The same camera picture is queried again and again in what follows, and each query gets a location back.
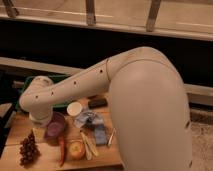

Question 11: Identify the dark brown block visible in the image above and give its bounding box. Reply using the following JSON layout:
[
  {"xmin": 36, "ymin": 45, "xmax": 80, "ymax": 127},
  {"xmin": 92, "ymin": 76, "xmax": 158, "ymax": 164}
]
[{"xmin": 88, "ymin": 98, "xmax": 108, "ymax": 109}]

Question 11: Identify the red chili pepper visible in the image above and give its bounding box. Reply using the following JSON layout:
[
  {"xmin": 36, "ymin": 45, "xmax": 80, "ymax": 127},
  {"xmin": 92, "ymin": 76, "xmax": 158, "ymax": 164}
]
[{"xmin": 58, "ymin": 136, "xmax": 66, "ymax": 167}]

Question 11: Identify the white cup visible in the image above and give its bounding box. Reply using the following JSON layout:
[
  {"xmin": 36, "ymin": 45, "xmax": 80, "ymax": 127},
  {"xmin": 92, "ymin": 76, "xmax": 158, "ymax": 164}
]
[{"xmin": 67, "ymin": 102, "xmax": 83, "ymax": 117}]

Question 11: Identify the green plastic tray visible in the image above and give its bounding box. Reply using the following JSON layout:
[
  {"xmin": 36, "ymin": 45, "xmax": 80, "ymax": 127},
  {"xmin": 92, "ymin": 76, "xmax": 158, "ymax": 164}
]
[{"xmin": 15, "ymin": 74, "xmax": 72, "ymax": 113}]

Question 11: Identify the blue cloth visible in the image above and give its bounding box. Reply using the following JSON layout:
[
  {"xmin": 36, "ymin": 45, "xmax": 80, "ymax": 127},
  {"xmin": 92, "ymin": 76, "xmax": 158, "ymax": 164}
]
[{"xmin": 94, "ymin": 124, "xmax": 107, "ymax": 146}]

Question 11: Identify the bunch of dark grapes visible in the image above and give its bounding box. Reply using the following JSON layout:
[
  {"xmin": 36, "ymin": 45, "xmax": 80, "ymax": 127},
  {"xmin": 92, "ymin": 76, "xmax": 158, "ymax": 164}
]
[{"xmin": 20, "ymin": 132, "xmax": 40, "ymax": 166}]

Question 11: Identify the silver fork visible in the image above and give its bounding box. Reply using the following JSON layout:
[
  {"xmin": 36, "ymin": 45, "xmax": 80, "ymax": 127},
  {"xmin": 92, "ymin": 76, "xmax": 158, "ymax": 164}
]
[{"xmin": 107, "ymin": 128, "xmax": 116, "ymax": 148}]

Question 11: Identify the wooden spatula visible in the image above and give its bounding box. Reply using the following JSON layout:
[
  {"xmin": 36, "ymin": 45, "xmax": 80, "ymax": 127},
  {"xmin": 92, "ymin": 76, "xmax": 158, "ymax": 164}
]
[{"xmin": 80, "ymin": 131, "xmax": 99, "ymax": 160}]

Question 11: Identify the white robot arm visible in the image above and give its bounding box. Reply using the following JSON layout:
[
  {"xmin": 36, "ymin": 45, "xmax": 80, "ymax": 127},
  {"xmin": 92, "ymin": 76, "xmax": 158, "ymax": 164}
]
[{"xmin": 19, "ymin": 47, "xmax": 192, "ymax": 171}]

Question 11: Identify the purple bowl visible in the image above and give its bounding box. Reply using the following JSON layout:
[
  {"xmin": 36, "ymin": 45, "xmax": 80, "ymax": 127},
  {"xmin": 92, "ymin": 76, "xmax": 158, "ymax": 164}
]
[{"xmin": 44, "ymin": 112, "xmax": 66, "ymax": 139}]

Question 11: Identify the red yellow apple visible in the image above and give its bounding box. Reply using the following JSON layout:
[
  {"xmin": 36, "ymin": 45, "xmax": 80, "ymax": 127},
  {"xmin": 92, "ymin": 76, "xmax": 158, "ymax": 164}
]
[{"xmin": 69, "ymin": 141, "xmax": 85, "ymax": 160}]

